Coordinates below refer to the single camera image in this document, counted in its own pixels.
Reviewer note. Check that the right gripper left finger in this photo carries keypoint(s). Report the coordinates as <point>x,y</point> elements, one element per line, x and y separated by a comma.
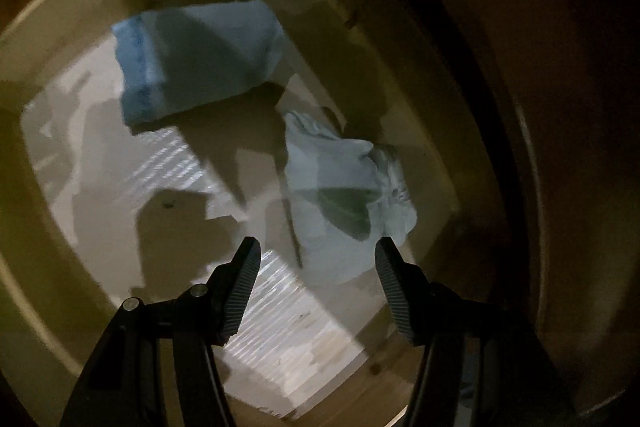
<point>228,290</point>

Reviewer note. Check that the wooden drawer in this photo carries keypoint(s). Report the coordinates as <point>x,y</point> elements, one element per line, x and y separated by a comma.
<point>93,214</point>

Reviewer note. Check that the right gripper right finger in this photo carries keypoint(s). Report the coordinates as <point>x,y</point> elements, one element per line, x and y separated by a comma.
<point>407,292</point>

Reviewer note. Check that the light grey underwear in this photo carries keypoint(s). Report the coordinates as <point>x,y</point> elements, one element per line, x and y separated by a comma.
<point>344,195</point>

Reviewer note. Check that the light blue underwear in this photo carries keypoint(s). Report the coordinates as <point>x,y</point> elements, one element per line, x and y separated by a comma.
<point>176,59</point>

